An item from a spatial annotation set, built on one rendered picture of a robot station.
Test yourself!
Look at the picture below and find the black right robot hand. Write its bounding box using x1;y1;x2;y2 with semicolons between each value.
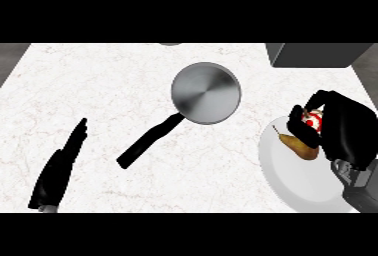
285;89;378;171

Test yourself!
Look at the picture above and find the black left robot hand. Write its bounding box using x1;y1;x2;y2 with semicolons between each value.
26;117;90;211

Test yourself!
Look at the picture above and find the red and white cupcake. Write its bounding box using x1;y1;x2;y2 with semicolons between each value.
299;108;324;135

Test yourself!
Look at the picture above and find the white round plate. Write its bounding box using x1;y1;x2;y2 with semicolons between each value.
257;115;357;214

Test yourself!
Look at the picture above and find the brown pear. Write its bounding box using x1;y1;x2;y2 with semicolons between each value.
271;124;320;161

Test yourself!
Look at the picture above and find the dark grey box appliance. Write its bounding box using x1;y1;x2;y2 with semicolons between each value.
264;43;375;69

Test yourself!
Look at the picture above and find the grey pan with black handle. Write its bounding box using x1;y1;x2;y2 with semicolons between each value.
115;61;243;170

